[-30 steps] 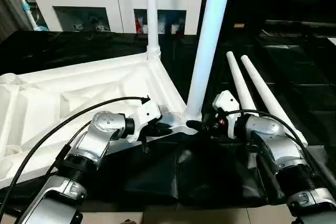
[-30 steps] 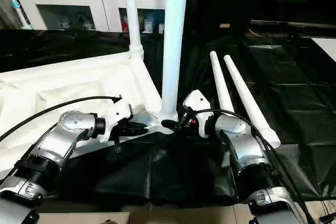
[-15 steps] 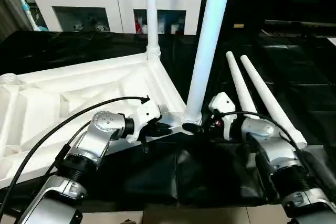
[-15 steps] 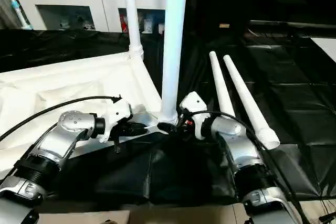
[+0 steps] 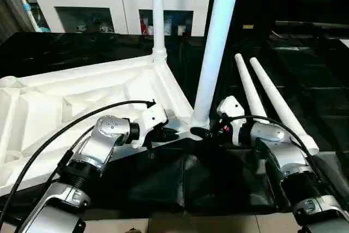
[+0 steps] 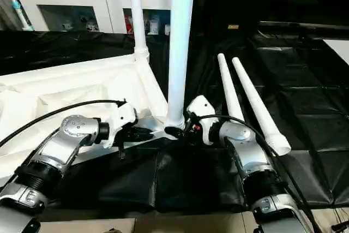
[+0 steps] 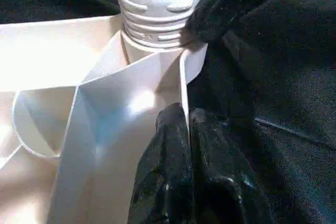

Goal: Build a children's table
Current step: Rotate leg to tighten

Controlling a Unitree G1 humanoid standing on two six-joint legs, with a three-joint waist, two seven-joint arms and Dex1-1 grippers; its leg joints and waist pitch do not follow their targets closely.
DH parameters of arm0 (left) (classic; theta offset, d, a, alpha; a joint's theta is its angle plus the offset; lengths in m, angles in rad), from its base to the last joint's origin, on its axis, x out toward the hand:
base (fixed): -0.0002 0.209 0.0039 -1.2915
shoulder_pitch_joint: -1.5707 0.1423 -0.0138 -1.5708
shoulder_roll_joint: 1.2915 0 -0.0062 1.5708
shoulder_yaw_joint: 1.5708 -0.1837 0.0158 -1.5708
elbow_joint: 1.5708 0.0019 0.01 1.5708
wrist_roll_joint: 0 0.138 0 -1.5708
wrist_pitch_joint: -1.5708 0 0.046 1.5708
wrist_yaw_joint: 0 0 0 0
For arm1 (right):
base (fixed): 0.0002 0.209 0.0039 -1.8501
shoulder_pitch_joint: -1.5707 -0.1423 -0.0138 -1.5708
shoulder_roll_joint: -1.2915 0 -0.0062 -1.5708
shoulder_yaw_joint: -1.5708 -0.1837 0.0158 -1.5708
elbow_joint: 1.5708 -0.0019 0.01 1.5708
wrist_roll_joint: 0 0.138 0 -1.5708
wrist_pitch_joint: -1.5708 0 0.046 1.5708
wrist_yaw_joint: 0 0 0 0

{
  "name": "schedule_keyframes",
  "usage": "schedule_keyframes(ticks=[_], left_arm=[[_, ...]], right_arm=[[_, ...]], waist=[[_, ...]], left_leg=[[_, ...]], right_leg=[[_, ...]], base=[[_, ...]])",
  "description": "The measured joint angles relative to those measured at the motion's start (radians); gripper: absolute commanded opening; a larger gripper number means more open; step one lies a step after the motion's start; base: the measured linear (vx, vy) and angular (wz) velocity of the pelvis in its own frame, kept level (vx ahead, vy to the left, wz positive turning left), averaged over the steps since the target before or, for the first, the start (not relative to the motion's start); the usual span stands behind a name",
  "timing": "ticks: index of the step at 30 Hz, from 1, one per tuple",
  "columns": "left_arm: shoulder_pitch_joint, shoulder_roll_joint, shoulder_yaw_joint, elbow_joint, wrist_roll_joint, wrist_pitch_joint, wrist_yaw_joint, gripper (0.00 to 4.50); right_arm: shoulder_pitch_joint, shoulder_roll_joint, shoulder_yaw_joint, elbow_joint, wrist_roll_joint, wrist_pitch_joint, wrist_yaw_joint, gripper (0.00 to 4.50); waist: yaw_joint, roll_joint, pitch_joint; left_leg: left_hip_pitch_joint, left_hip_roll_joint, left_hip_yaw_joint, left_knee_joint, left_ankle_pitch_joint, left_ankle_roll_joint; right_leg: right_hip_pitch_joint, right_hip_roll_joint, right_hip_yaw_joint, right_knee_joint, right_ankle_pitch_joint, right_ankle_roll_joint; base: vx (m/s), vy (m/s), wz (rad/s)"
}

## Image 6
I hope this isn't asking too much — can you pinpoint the white plastic table top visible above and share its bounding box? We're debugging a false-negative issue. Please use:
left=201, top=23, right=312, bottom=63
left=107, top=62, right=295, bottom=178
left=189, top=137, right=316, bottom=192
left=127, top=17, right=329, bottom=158
left=0, top=52, right=180, bottom=179

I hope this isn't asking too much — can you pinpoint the white plastic table leg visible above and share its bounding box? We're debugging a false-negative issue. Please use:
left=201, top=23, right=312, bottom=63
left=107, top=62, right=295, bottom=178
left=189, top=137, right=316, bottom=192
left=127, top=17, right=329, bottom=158
left=217, top=53, right=246, bottom=122
left=231, top=57, right=292, bottom=156
left=127, top=0, right=150, bottom=62
left=164, top=0, right=195, bottom=130

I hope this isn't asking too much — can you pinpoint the black plastic mat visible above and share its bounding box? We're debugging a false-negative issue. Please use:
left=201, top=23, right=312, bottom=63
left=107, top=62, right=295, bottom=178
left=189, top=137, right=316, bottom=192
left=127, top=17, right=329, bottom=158
left=0, top=26, right=349, bottom=214

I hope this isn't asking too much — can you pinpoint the white flat board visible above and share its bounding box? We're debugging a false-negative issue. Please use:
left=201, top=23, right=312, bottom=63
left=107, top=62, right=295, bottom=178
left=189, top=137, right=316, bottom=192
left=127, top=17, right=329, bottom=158
left=323, top=38, right=349, bottom=64

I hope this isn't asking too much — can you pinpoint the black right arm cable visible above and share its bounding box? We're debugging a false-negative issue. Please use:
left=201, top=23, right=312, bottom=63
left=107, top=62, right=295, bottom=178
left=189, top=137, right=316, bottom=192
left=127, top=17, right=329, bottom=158
left=188, top=114, right=322, bottom=233

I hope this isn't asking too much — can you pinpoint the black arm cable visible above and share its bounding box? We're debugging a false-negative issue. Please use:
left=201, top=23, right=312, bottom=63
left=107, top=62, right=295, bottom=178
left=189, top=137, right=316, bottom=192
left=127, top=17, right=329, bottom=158
left=0, top=99, right=126, bottom=147
left=188, top=114, right=322, bottom=233

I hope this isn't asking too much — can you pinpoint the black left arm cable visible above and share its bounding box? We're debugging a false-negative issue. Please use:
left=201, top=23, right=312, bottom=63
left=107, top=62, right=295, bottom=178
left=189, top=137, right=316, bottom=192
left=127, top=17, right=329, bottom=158
left=0, top=99, right=126, bottom=147

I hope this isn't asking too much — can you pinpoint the black metal rail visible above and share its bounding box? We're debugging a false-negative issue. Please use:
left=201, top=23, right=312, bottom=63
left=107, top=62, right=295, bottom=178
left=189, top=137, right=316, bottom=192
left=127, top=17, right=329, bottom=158
left=259, top=21, right=349, bottom=32

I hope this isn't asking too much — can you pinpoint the teal white mop handle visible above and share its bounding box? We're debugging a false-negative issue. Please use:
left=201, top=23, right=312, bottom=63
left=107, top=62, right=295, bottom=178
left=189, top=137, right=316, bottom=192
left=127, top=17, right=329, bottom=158
left=0, top=0, right=33, bottom=32

